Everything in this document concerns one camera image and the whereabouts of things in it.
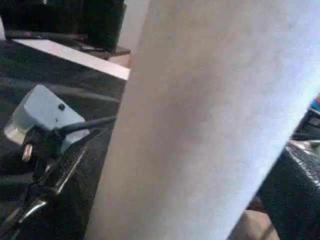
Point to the white flat board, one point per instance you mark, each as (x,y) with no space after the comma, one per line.
(75,56)

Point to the black flat monitor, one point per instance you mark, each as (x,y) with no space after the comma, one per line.
(62,20)

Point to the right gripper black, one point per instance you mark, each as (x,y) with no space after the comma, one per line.
(22,160)

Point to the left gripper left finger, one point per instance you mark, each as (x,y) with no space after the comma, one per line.
(72,200)

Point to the black mat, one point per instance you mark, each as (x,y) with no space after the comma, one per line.
(62,82)

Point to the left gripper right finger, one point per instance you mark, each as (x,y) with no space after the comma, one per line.
(290,195)

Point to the white plastic table leg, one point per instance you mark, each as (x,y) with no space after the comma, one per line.
(200,112)

